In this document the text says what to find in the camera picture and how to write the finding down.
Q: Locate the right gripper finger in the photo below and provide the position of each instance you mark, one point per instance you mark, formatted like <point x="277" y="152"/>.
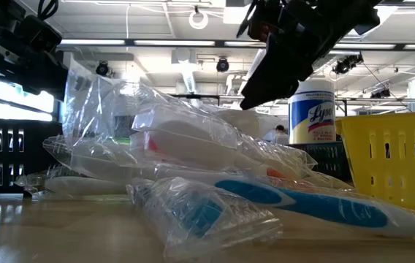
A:
<point x="277" y="76"/>
<point x="251" y="18"/>

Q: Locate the bright window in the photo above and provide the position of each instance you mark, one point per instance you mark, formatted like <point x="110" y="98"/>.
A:
<point x="21" y="102"/>

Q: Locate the Lysol wipes canister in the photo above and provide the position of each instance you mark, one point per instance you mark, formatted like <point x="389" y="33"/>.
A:
<point x="311" y="117"/>

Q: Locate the bagged black round pad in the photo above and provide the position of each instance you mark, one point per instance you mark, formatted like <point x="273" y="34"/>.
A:
<point x="87" y="102"/>

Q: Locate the black framed background table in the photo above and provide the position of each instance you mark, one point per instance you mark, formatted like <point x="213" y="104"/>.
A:
<point x="200" y="96"/>

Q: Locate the black plastic basket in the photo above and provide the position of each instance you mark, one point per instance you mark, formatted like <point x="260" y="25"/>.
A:
<point x="328" y="157"/>
<point x="39" y="157"/>

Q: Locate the yellow plastic basket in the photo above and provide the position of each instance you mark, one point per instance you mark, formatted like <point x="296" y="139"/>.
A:
<point x="394" y="175"/>

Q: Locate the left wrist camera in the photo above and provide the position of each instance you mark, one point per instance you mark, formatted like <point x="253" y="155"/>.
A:
<point x="41" y="34"/>

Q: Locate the black ceiling camera rig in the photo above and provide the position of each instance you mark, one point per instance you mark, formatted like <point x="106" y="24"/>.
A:
<point x="346" y="65"/>

